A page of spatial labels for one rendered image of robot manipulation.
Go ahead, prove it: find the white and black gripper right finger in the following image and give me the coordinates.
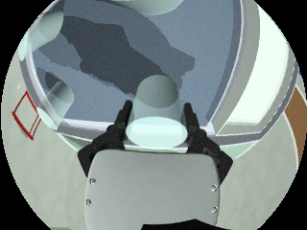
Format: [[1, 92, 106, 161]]
[[183, 103, 233, 186]]

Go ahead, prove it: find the clear glass jar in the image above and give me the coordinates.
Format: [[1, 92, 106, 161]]
[[36, 81, 74, 130], [18, 11, 63, 61], [108, 0, 183, 15], [126, 75, 187, 150]]

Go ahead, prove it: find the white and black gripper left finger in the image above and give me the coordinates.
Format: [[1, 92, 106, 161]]
[[77, 100, 132, 178]]

